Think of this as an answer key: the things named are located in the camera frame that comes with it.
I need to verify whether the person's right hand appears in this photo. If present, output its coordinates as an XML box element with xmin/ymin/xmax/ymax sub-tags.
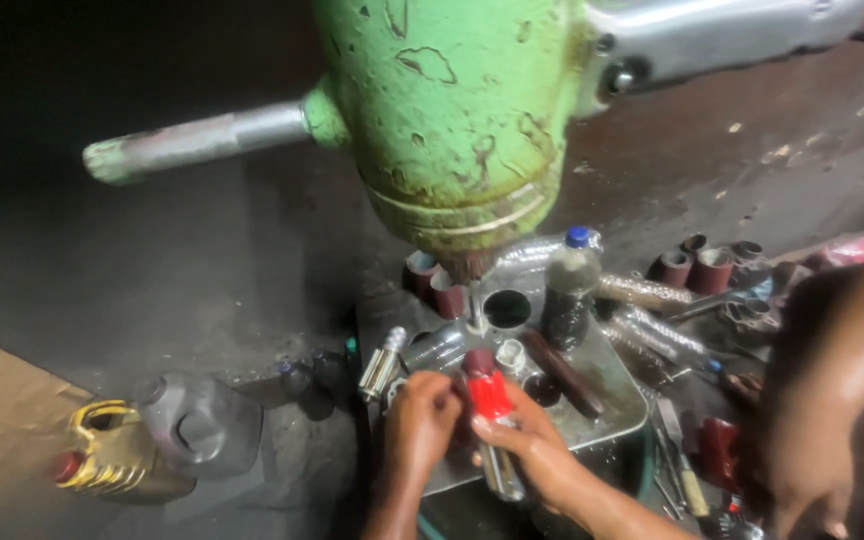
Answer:
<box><xmin>470</xmin><ymin>381</ymin><xmax>579</xmax><ymax>514</ymax></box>

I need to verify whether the person's left hand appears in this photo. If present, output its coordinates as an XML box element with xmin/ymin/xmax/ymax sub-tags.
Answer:
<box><xmin>382</xmin><ymin>370</ymin><xmax>465</xmax><ymax>490</ymax></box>

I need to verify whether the red capped clear tube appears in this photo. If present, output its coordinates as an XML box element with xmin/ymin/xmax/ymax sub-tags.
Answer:
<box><xmin>461</xmin><ymin>347</ymin><xmax>528</xmax><ymax>503</ymax></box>

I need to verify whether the clear glass cylinder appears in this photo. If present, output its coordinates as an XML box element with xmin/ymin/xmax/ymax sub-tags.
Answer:
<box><xmin>400</xmin><ymin>321</ymin><xmax>471</xmax><ymax>373</ymax></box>

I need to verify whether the silver metal cylinder tool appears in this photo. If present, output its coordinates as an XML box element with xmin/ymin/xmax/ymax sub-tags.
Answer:
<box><xmin>358</xmin><ymin>325</ymin><xmax>409</xmax><ymax>404</ymax></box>

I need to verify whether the small white capped bottle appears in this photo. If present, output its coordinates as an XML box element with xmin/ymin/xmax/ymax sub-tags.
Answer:
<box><xmin>495</xmin><ymin>338</ymin><xmax>528</xmax><ymax>378</ymax></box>

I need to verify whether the maroon sanding sleeve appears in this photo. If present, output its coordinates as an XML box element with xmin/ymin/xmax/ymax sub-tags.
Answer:
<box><xmin>686</xmin><ymin>246</ymin><xmax>735</xmax><ymax>296</ymax></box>
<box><xmin>648</xmin><ymin>250</ymin><xmax>695</xmax><ymax>291</ymax></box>
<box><xmin>429</xmin><ymin>270</ymin><xmax>468</xmax><ymax>321</ymax></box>
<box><xmin>404</xmin><ymin>250</ymin><xmax>442</xmax><ymax>303</ymax></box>

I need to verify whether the dark bottle with green cap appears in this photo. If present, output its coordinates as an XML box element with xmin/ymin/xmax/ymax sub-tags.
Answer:
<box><xmin>311</xmin><ymin>336</ymin><xmax>360</xmax><ymax>401</ymax></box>

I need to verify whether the drill chuck with bit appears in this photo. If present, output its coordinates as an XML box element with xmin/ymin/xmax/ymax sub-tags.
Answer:
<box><xmin>447</xmin><ymin>250</ymin><xmax>495</xmax><ymax>336</ymax></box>

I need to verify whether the dark brown rod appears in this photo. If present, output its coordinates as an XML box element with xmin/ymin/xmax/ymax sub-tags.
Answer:
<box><xmin>521</xmin><ymin>329</ymin><xmax>605</xmax><ymax>420</ymax></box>

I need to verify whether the dark bottle with blue cap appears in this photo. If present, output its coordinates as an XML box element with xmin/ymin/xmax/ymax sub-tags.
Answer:
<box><xmin>279</xmin><ymin>360</ymin><xmax>315</xmax><ymax>399</ymax></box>

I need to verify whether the upright bottle with blue cap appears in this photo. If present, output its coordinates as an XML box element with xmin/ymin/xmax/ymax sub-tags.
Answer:
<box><xmin>540</xmin><ymin>225</ymin><xmax>604</xmax><ymax>353</ymax></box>

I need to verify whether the grey metal drill table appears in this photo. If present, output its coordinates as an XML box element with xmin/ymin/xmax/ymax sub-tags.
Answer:
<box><xmin>355</xmin><ymin>268</ymin><xmax>652</xmax><ymax>498</ymax></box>

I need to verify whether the clear bottle with blue cap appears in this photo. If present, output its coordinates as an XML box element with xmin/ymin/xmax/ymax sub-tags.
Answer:
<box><xmin>606</xmin><ymin>306</ymin><xmax>727</xmax><ymax>374</ymax></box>

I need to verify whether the grey plastic jug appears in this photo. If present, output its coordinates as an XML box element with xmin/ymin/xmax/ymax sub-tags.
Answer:
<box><xmin>135</xmin><ymin>372</ymin><xmax>265</xmax><ymax>482</ymax></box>

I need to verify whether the green drill press head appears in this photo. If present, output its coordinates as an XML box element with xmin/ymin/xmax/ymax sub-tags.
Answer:
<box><xmin>301</xmin><ymin>0</ymin><xmax>595</xmax><ymax>260</ymax></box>

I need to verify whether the red metal part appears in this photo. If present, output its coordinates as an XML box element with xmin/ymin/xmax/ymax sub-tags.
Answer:
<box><xmin>693</xmin><ymin>417</ymin><xmax>742</xmax><ymax>494</ymax></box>

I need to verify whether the heap of dark sanding sleeves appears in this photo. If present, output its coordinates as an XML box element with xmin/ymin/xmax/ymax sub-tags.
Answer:
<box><xmin>679</xmin><ymin>231</ymin><xmax>786</xmax><ymax>339</ymax></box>

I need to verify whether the gold oil jug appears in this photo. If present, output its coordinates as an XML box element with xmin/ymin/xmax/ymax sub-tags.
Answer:
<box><xmin>55</xmin><ymin>399</ymin><xmax>198</xmax><ymax>506</ymax></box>

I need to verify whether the grey drill press lever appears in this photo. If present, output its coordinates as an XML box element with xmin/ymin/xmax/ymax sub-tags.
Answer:
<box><xmin>82</xmin><ymin>100</ymin><xmax>315</xmax><ymax>186</ymax></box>

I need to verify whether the pink plastic bag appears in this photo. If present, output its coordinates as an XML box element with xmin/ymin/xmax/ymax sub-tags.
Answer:
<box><xmin>805</xmin><ymin>233</ymin><xmax>864</xmax><ymax>273</ymax></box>

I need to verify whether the brown cardboard sheet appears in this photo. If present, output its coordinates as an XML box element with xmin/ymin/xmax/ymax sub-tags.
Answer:
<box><xmin>0</xmin><ymin>325</ymin><xmax>97</xmax><ymax>540</ymax></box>

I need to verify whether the wooden handled chisel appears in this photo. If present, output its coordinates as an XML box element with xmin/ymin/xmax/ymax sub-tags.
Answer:
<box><xmin>655</xmin><ymin>396</ymin><xmax>712</xmax><ymax>519</ymax></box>

